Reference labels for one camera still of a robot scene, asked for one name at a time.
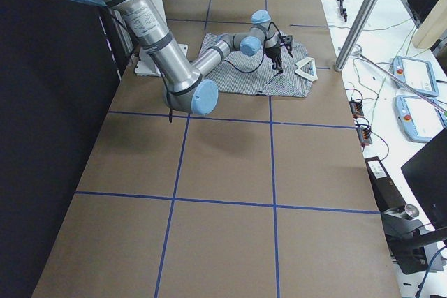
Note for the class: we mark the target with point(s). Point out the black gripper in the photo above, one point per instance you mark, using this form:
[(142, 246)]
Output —
[(272, 50)]

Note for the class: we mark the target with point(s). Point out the striped polo shirt white collar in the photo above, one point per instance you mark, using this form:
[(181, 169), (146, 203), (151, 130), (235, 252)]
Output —
[(237, 63)]

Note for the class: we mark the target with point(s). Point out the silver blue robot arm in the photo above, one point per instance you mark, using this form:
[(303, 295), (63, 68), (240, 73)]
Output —
[(187, 88)]

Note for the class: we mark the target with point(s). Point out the upper orange terminal board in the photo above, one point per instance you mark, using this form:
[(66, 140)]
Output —
[(356, 107)]

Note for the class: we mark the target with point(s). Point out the orange terminal board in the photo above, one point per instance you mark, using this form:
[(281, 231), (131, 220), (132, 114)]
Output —
[(356, 107), (364, 135)]

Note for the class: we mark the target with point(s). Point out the lower orange terminal board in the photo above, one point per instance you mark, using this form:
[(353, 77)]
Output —
[(364, 135)]

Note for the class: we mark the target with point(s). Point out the upper blue teach pendant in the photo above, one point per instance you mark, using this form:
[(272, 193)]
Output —
[(417, 73)]

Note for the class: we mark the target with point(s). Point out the blue teach pendant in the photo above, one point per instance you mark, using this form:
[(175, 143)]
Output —
[(418, 120), (417, 73)]

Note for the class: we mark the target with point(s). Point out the long metal rod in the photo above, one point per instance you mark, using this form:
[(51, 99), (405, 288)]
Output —
[(401, 83)]

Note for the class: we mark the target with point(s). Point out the lower blue teach pendant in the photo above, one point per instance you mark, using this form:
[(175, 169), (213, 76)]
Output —
[(418, 120)]

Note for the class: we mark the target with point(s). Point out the black box white label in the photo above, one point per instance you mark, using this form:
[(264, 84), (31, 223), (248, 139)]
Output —
[(386, 194)]

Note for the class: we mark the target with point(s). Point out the black monitor lower right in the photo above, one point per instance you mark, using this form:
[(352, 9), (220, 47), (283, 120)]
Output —
[(425, 173)]

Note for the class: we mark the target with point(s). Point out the silver metal cylinder clamp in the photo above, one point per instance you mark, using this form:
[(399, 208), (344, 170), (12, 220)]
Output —
[(406, 211)]

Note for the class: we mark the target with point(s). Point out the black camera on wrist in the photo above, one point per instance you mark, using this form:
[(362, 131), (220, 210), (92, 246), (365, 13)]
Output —
[(287, 41)]

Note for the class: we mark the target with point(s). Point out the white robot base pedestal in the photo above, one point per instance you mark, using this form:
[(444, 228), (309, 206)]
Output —
[(146, 66)]

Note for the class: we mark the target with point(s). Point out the aluminium frame post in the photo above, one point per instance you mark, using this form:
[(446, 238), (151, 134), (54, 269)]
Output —
[(358, 25)]

